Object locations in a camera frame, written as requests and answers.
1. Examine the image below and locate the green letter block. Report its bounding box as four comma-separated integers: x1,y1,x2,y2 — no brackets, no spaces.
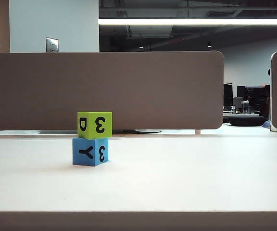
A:
77,111,113,140

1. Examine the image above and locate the blue letter block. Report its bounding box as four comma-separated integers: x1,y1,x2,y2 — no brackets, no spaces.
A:
72,137,111,167

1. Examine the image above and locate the large brown desk divider panel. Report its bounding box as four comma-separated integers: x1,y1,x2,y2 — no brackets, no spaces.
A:
0,51,225,131

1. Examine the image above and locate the narrow black computer monitor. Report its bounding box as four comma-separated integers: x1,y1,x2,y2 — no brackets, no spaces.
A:
223,83,233,107

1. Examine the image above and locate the grey office chair back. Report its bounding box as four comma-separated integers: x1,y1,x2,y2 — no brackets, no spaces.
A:
233,97,244,112

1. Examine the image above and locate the long white ceiling light strip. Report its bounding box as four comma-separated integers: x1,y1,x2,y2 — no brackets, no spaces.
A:
98,18,277,26

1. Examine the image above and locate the clear water bottle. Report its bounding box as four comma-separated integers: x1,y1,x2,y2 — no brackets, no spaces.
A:
241,100,250,115

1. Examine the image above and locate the black round cushion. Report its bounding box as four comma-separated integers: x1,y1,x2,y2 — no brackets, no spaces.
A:
228,115,266,127

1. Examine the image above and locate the wide black computer monitor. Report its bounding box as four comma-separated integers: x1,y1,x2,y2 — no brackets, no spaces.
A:
237,85,265,114

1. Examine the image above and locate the person in dark clothes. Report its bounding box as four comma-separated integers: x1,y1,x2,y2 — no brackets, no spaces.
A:
261,68,271,120

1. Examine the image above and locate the metal wall switch plate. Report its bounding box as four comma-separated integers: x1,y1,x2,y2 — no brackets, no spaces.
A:
45,37,59,53

